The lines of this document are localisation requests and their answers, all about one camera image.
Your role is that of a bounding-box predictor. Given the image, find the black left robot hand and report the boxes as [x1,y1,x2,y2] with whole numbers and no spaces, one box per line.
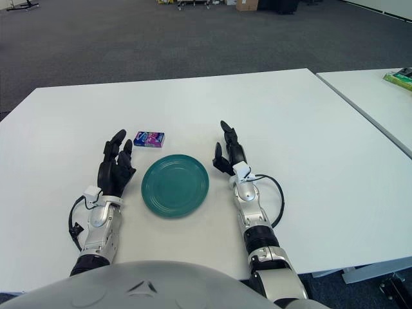
[97,129,136,198]

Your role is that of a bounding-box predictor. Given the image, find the black metal floor frame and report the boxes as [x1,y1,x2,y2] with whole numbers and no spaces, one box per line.
[379,272,412,305]

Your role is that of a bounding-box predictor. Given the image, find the white table foot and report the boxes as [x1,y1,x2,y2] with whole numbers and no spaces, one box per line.
[341,257,412,284]

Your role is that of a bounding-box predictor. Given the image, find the brown cardboard box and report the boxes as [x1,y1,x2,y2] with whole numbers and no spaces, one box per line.
[236,0,259,12]

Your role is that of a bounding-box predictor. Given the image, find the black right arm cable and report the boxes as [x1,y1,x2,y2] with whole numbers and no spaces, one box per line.
[249,173,286,229]

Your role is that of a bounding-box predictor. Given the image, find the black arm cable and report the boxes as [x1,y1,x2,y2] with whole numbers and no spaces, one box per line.
[249,173,286,229]
[68,195,95,252]

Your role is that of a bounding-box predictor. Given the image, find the black cabinet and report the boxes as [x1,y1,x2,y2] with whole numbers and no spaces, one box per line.
[257,0,300,14]

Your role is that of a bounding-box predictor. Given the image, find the black wheeled chair bases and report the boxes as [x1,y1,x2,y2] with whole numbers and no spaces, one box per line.
[175,0,226,10]

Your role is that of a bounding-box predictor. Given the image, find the green round plate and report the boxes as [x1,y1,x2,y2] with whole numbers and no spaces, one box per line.
[140,154,211,220]

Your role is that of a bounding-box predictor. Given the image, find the green flat box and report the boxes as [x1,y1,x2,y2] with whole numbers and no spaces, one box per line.
[382,67,412,91]

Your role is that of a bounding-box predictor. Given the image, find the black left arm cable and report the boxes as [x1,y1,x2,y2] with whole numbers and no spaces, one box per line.
[68,195,95,252]

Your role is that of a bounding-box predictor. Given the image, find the black floor stand base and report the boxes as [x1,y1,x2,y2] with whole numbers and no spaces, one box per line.
[6,0,40,11]

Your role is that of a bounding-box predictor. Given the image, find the purple blue gum box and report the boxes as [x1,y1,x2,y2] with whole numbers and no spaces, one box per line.
[133,131,167,149]

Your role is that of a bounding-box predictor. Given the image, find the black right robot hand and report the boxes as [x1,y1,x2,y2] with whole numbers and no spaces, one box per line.
[212,120,248,176]

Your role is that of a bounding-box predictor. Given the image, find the grey robot torso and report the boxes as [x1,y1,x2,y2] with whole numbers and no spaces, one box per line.
[0,259,332,309]

